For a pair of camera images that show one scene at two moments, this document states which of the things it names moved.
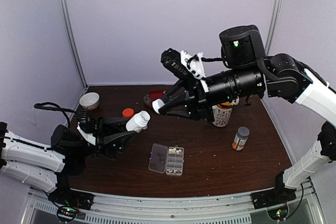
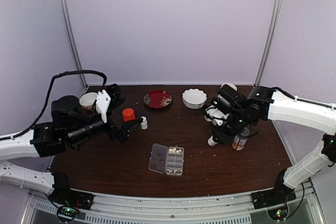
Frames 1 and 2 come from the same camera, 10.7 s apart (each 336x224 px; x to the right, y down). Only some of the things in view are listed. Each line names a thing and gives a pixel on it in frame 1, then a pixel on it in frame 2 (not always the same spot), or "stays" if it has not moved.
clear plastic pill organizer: (168, 160) stays
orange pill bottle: (128, 113) stays
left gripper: (104, 144) -> (124, 132)
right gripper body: (202, 106) -> (228, 136)
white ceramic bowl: (90, 100) stays
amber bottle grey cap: (240, 138) stays
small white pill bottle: (138, 122) -> (211, 141)
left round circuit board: (66, 213) stays
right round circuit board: (278, 214) stays
